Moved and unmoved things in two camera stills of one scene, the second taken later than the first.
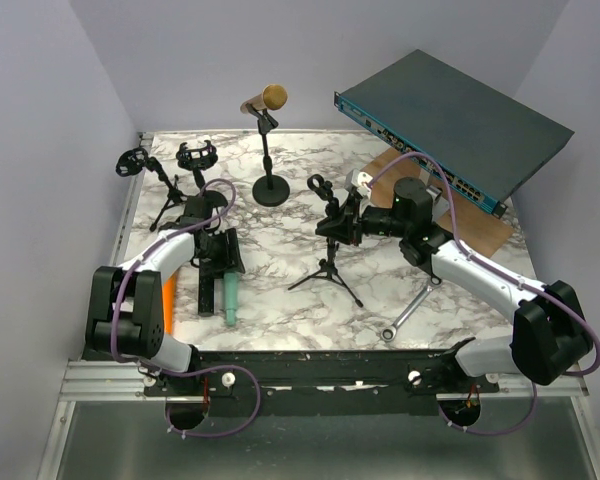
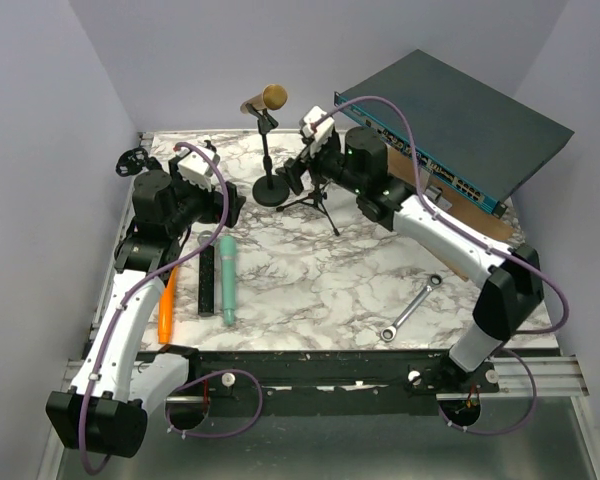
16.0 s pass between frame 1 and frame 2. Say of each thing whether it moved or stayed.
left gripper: moved
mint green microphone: stayed
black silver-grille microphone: stayed
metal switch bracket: stayed
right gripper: moved
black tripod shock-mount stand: stayed
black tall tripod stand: moved
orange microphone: stayed
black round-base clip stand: stayed
